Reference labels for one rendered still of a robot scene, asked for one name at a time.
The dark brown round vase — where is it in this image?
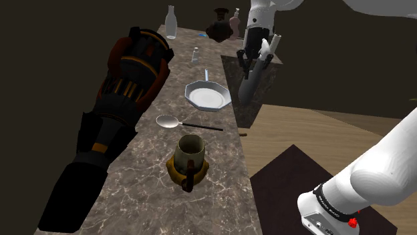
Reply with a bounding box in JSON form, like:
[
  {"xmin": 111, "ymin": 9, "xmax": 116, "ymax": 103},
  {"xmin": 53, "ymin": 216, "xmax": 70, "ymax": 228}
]
[{"xmin": 205, "ymin": 7, "xmax": 236, "ymax": 43}]

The clear glass bottle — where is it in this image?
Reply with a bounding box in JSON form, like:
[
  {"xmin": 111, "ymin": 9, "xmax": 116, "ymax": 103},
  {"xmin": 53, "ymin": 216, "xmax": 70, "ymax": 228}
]
[{"xmin": 164, "ymin": 5, "xmax": 178, "ymax": 40}]

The octagonal white pan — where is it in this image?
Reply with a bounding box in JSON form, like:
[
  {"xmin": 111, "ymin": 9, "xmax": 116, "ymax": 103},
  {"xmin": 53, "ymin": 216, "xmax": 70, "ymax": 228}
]
[{"xmin": 184, "ymin": 68, "xmax": 233, "ymax": 113}]

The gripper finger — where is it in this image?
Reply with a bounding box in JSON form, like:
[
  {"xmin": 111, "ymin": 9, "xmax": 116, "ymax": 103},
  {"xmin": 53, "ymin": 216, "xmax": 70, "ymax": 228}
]
[
  {"xmin": 236, "ymin": 48, "xmax": 253, "ymax": 81},
  {"xmin": 263, "ymin": 53, "xmax": 275, "ymax": 70}
]

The black and orange armoured gauntlet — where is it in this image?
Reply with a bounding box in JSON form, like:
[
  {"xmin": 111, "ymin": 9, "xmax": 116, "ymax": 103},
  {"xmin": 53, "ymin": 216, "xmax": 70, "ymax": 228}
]
[{"xmin": 37, "ymin": 27, "xmax": 175, "ymax": 234}]

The grey mug with yellow base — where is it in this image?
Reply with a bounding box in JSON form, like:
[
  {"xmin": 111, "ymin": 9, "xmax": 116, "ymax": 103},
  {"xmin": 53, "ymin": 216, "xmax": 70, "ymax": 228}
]
[{"xmin": 164, "ymin": 134, "xmax": 211, "ymax": 194}]

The grey bottle with white top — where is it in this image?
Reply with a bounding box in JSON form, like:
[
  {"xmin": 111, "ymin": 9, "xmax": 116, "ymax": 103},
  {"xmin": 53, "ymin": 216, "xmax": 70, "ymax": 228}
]
[{"xmin": 237, "ymin": 33, "xmax": 282, "ymax": 106}]

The pink bottle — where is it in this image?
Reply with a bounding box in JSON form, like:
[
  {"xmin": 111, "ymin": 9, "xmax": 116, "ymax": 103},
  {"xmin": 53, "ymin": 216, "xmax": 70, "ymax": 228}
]
[{"xmin": 229, "ymin": 7, "xmax": 241, "ymax": 41}]

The silver spoon with black handle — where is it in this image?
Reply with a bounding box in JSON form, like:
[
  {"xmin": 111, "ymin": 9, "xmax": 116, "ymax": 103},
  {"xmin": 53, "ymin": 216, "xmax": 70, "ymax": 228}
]
[{"xmin": 155, "ymin": 113, "xmax": 225, "ymax": 132}]

